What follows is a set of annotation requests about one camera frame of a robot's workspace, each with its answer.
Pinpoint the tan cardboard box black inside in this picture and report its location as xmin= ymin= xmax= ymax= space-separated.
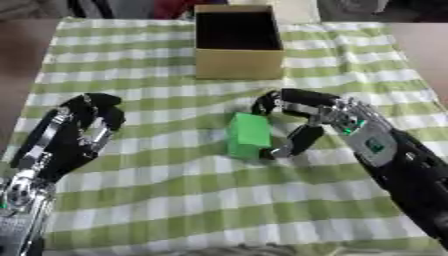
xmin=192 ymin=4 xmax=287 ymax=81

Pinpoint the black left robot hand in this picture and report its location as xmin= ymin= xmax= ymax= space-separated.
xmin=8 ymin=92 xmax=128 ymax=184

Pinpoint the green rectangular block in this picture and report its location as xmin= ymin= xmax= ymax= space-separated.
xmin=225 ymin=112 xmax=273 ymax=160

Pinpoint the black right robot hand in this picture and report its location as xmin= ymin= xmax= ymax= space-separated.
xmin=250 ymin=87 xmax=352 ymax=160

